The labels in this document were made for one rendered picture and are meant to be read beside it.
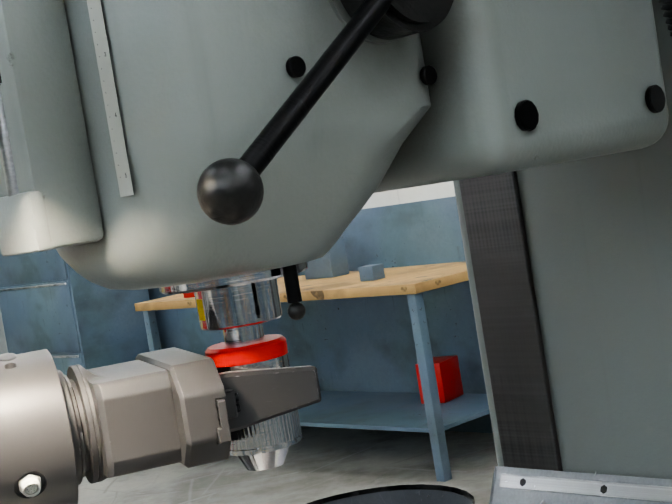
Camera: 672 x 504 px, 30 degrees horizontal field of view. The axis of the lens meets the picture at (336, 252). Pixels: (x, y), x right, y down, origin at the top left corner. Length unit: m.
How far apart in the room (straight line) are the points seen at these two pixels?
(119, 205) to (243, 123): 0.08
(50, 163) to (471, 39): 0.24
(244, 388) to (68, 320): 7.34
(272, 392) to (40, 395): 0.13
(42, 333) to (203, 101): 7.75
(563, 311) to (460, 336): 5.35
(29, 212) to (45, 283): 7.56
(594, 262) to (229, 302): 0.39
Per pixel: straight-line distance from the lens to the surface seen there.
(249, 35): 0.62
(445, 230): 6.32
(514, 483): 1.09
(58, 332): 8.16
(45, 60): 0.64
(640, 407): 1.01
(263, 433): 0.70
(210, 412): 0.66
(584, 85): 0.77
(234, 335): 0.71
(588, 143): 0.77
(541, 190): 1.03
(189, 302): 6.66
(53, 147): 0.64
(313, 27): 0.65
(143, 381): 0.67
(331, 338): 7.08
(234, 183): 0.55
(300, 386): 0.70
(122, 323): 8.12
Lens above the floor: 1.35
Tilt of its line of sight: 3 degrees down
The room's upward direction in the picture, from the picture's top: 9 degrees counter-clockwise
